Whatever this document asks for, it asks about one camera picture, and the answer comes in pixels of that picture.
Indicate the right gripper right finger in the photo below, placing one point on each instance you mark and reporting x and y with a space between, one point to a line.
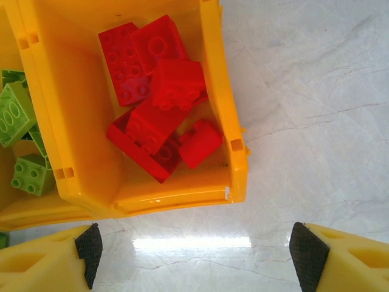
337 273

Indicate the red two-by-four lego brick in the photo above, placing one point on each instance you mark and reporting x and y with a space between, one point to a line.
121 67
136 158

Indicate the red sloped lego brick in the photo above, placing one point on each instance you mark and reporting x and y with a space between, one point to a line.
200 146

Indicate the yellow plastic bin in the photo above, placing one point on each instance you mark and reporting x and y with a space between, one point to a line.
76 121
30 213

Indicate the small lime green lego brick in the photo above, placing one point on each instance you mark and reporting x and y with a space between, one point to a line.
30 178

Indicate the red two-by-two lego brick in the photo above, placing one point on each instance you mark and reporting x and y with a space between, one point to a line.
179 79
149 124
158 45

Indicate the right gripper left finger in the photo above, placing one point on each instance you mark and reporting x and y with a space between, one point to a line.
36 267

